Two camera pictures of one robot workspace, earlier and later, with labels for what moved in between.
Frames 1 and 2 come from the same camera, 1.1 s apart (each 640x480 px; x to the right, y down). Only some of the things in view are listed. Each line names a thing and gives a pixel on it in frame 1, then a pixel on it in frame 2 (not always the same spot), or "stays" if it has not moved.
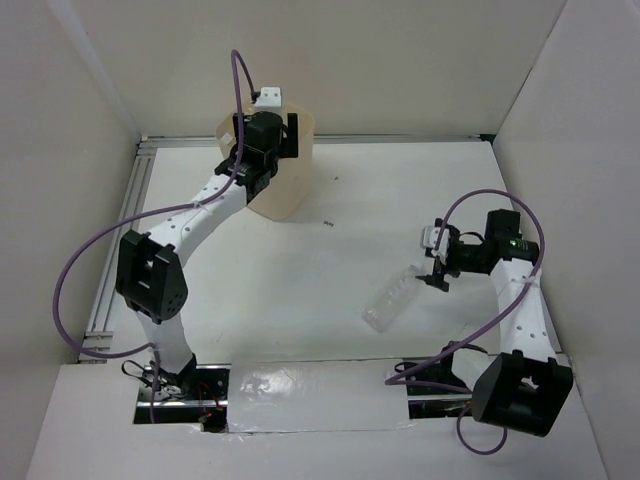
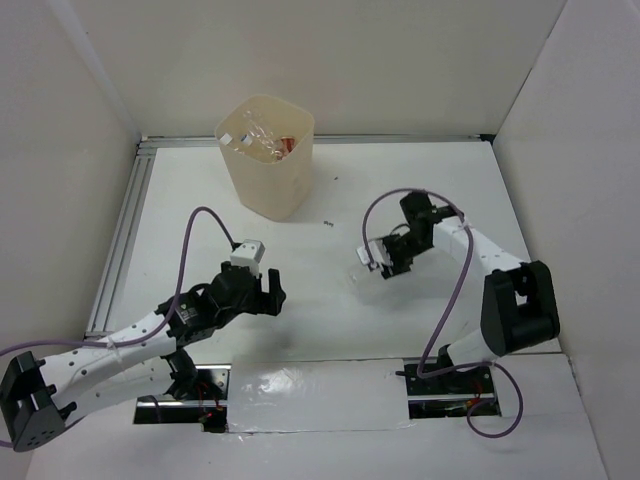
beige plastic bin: [289, 197] stays
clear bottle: [392, 300] -> [363, 287]
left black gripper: [288, 143] -> [268, 304]
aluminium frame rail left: [101, 328] stays
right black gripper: [437, 278] -> [396, 267]
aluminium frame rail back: [146, 139] stays
